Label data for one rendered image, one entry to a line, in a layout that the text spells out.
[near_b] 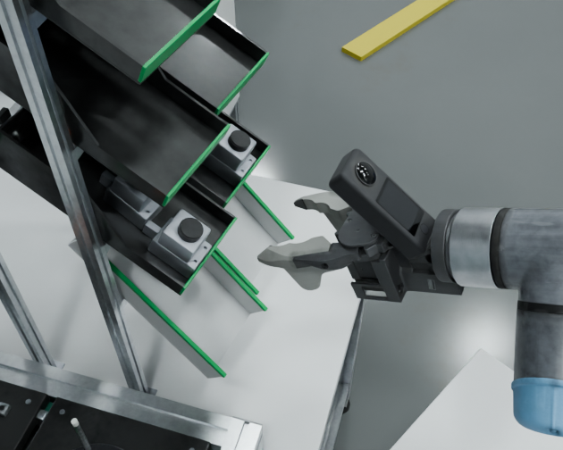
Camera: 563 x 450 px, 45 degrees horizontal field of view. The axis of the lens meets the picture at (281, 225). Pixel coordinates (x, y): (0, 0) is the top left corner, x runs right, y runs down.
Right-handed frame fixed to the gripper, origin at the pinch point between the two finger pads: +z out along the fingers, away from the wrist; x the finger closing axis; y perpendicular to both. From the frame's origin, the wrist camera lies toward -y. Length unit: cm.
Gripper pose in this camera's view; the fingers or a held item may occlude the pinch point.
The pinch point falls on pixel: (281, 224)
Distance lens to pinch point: 75.1
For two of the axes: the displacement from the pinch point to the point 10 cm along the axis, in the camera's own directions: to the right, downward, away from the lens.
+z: -8.1, -0.2, 5.9
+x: 4.5, -6.7, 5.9
